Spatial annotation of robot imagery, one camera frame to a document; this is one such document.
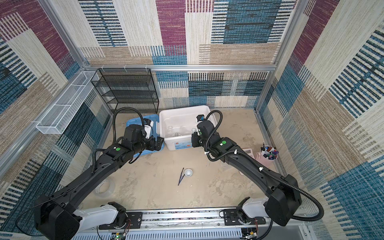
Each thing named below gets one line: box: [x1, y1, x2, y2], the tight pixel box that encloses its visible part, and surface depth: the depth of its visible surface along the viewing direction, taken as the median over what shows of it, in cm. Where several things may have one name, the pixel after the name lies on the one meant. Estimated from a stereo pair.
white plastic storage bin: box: [156, 105, 211, 151], surface depth 100 cm
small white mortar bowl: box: [184, 168, 193, 177], surface depth 88 cm
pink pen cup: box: [255, 145, 279, 168], surface depth 85 cm
